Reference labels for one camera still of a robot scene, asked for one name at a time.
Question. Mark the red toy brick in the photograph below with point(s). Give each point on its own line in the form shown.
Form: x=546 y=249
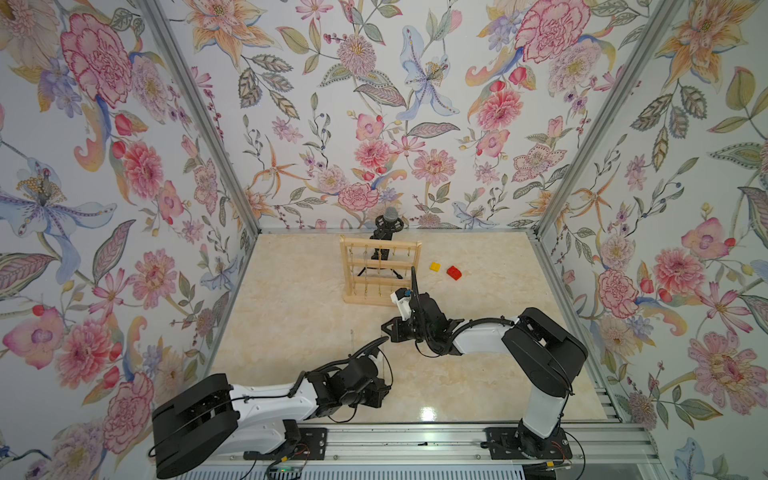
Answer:
x=454 y=273

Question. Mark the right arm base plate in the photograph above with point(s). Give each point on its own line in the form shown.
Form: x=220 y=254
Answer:
x=513 y=443

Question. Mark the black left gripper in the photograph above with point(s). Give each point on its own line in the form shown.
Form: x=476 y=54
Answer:
x=380 y=386

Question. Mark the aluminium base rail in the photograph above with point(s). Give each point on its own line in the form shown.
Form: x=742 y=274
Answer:
x=453 y=451

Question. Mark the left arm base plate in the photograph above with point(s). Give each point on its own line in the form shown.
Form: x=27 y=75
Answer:
x=303 y=443

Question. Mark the wooden jewelry display stand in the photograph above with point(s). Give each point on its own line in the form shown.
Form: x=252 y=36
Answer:
x=375 y=269

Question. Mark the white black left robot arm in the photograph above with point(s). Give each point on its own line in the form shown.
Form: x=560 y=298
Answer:
x=216 y=417

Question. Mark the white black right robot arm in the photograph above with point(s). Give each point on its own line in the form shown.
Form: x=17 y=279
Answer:
x=549 y=355

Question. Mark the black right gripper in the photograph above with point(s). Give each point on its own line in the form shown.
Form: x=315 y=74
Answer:
x=397 y=332

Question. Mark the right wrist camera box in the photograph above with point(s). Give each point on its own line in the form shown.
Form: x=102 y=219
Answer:
x=401 y=298

